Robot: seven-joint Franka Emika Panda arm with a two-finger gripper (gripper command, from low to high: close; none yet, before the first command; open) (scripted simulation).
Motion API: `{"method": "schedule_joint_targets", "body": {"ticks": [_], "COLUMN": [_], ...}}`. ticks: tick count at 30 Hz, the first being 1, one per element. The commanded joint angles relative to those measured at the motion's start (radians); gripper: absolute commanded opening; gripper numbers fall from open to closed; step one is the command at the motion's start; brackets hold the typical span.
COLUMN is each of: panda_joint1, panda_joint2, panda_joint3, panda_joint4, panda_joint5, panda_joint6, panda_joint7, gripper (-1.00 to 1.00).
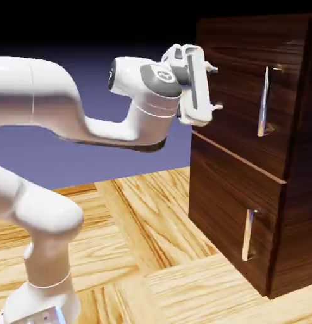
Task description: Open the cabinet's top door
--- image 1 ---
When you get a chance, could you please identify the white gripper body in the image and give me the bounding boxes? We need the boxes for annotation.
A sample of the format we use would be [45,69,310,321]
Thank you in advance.
[178,44,213,127]

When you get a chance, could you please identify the dark wood cabinet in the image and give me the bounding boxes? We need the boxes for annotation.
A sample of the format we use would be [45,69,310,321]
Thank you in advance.
[187,13,312,300]

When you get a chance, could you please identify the dark wood cabinet door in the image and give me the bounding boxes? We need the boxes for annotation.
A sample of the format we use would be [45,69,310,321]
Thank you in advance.
[187,131,288,297]
[192,19,311,181]

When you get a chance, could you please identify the silver metal door handle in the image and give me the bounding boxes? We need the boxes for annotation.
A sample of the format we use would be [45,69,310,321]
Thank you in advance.
[240,208,263,261]
[256,64,284,137]

